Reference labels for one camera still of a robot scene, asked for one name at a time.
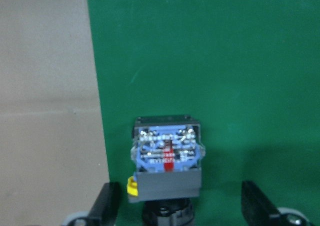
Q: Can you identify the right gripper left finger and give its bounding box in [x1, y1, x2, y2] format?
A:
[87, 182, 120, 226]

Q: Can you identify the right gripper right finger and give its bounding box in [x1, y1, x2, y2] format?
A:
[241, 180, 282, 226]

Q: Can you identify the yellow push button switch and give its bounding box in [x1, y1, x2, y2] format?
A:
[126, 114, 206, 226]

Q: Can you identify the brown paper table cover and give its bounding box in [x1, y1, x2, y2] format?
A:
[0, 0, 109, 226]

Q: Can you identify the green conveyor belt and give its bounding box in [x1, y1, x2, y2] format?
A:
[87, 0, 320, 226]

